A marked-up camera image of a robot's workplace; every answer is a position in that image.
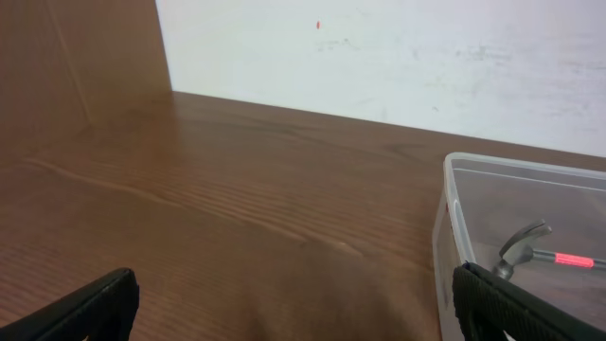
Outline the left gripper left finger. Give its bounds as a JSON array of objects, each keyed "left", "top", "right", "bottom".
[{"left": 1, "top": 268, "right": 140, "bottom": 341}]

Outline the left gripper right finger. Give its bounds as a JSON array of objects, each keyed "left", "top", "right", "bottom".
[{"left": 453, "top": 262, "right": 605, "bottom": 341}]

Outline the small black hammer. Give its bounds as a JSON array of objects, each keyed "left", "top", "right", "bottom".
[{"left": 491, "top": 220, "right": 605, "bottom": 280}]

